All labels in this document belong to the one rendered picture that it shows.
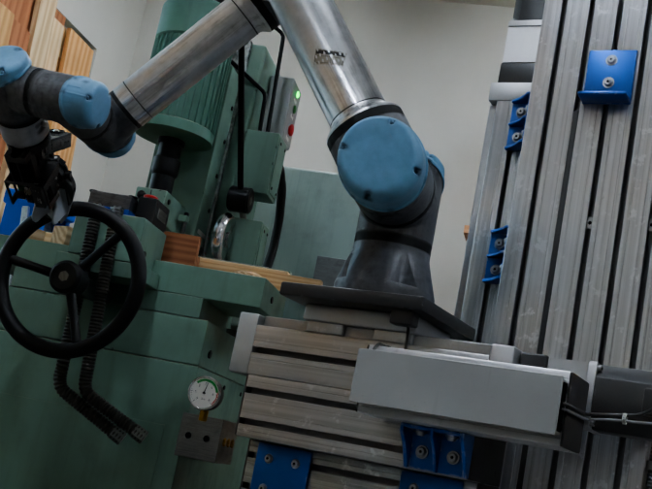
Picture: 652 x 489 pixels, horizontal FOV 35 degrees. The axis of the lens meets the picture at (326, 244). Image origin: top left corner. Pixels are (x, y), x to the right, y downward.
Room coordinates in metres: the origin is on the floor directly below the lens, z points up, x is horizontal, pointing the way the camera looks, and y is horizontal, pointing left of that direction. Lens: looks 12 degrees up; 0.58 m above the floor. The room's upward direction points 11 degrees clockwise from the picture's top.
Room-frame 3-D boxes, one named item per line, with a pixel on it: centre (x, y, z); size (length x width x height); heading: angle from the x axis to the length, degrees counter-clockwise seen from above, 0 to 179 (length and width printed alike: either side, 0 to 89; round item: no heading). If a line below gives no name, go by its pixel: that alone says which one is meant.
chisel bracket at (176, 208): (2.20, 0.37, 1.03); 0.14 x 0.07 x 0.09; 169
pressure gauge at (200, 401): (1.92, 0.16, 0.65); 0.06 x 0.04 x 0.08; 79
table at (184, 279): (2.07, 0.38, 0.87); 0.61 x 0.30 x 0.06; 79
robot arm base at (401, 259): (1.50, -0.10, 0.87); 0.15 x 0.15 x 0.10
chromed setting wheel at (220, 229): (2.28, 0.23, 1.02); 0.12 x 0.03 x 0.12; 169
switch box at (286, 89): (2.46, 0.18, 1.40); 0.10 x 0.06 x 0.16; 169
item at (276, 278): (2.16, 0.27, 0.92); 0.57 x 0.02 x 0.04; 79
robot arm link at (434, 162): (1.49, -0.10, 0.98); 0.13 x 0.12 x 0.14; 165
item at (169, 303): (2.12, 0.39, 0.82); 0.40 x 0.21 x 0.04; 79
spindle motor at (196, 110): (2.18, 0.38, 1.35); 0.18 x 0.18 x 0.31
